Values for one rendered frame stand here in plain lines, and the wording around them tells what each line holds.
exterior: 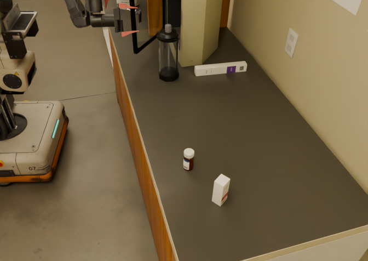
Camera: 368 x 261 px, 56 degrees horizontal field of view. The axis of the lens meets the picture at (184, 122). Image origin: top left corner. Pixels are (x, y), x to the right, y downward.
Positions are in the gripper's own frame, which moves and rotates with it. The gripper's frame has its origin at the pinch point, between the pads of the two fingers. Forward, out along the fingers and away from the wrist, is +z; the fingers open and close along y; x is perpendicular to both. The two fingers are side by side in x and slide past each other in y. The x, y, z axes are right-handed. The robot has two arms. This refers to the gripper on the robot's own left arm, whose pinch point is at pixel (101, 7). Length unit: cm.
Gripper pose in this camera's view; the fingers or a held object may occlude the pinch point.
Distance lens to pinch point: 208.6
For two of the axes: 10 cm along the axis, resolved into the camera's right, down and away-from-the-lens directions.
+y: 9.6, -1.7, 2.3
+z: -0.3, 7.5, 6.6
